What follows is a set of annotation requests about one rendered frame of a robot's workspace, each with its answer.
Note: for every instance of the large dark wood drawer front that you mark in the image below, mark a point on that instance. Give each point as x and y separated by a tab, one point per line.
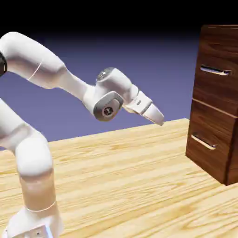
212	89

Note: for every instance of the small dark wood drawer front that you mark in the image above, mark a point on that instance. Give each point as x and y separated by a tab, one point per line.
206	154

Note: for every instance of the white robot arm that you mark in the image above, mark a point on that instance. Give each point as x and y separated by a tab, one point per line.
37	63

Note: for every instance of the dark wood cabinet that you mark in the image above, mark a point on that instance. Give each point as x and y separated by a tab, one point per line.
213	104

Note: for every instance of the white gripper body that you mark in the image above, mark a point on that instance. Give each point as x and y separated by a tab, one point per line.
154	113

